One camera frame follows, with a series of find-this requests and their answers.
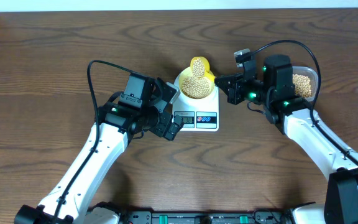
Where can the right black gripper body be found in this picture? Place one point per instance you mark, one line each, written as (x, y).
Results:
(254, 90)

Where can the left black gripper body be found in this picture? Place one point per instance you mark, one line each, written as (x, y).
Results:
(156, 121)

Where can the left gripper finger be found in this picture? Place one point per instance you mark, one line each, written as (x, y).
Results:
(167, 93)
(173, 128)

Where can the yellow plastic measuring scoop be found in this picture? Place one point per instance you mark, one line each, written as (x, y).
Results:
(200, 68)

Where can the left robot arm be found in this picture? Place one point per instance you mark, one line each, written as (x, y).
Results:
(127, 115)

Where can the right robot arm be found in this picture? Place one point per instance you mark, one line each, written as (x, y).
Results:
(295, 117)

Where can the pale yellow bowl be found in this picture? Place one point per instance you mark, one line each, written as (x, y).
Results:
(194, 87)

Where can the soybeans in bowl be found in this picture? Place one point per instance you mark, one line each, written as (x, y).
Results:
(194, 81)

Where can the white digital kitchen scale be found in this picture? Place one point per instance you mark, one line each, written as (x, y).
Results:
(198, 114)

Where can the soybeans in container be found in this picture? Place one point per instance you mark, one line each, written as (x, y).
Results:
(302, 85)

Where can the clear plastic container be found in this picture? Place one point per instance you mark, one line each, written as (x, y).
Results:
(309, 72)

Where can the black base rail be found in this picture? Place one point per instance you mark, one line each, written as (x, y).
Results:
(204, 217)

